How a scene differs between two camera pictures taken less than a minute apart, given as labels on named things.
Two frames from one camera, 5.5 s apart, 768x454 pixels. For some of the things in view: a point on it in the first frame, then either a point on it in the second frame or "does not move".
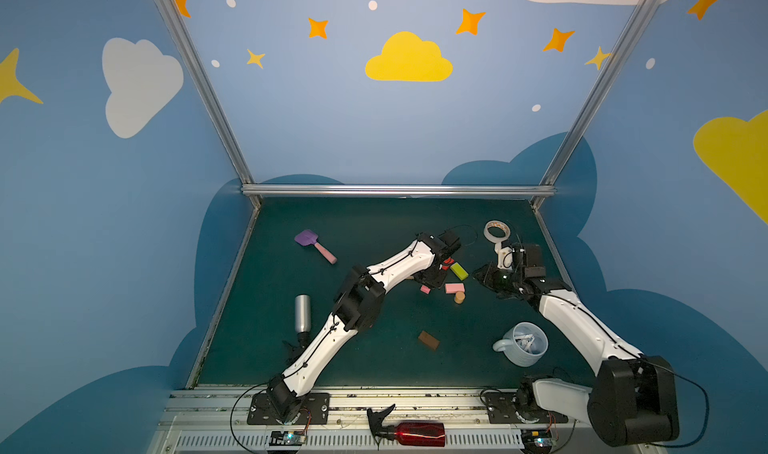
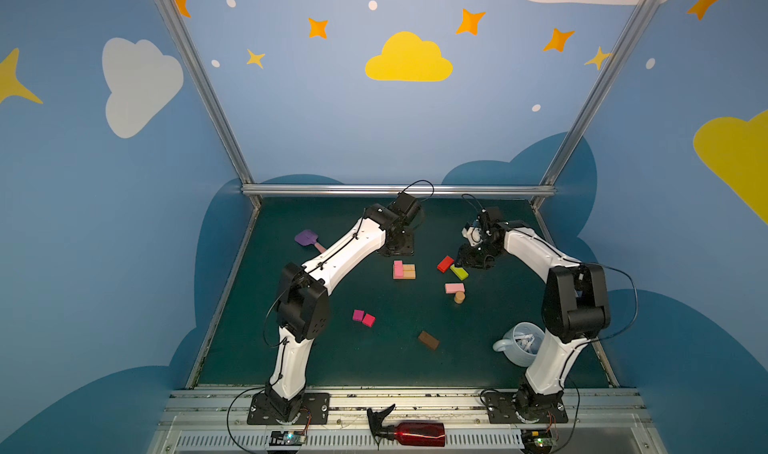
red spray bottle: (425, 434) does not move
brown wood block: (429, 340) does not move
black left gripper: (435, 275) to (398, 244)
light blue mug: (524, 344) does not move
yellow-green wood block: (459, 271) does not move
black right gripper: (498, 276) to (475, 255)
